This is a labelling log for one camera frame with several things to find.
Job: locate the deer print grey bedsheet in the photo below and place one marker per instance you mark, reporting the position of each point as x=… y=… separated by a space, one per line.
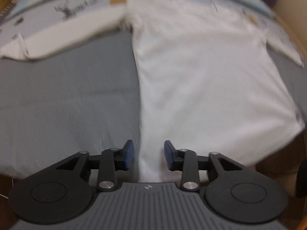
x=72 y=7

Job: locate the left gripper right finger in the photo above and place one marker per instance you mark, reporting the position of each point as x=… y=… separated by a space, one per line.
x=185 y=161

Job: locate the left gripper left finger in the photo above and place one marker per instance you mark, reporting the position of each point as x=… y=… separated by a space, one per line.
x=111 y=161

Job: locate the white t-shirt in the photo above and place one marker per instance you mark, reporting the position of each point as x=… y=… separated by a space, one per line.
x=199 y=75

